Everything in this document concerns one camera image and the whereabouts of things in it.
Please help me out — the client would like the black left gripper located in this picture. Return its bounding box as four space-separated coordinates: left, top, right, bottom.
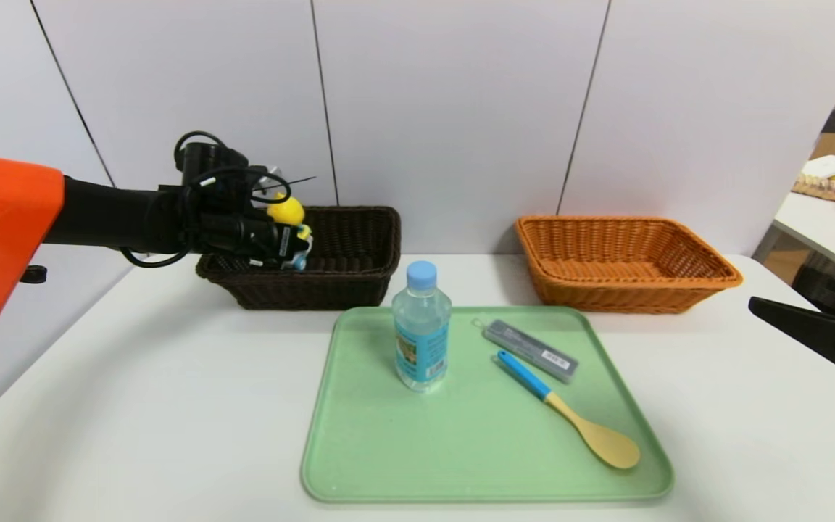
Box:
236 216 314 268

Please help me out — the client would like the yellow duck toy car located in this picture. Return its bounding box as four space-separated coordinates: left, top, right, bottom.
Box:
267 196 313 271

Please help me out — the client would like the clear bottle with blue cap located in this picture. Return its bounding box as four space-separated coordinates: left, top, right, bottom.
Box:
392 261 452 394

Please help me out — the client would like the wooden spoon with blue handle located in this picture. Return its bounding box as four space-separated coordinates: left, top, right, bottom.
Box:
496 350 641 470

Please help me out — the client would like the dark brown wicker basket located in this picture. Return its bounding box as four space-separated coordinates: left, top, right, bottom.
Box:
196 207 402 311

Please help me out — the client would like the orange wicker basket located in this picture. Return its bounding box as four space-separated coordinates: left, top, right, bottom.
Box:
515 215 744 315

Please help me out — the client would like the light green plastic tray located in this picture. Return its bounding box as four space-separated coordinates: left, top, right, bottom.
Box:
301 305 674 503

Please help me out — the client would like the grey pencil lead case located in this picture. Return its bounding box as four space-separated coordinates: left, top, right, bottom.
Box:
471 319 579 384

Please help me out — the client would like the brown egg tray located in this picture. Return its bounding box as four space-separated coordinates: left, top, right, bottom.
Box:
791 174 835 203

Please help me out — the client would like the white side table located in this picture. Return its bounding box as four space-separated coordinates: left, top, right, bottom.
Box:
751 161 835 283

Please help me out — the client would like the white flat item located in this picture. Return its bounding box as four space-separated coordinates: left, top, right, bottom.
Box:
800 154 835 179

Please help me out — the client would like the black left camera cable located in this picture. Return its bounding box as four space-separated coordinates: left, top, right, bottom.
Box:
173 130 293 205

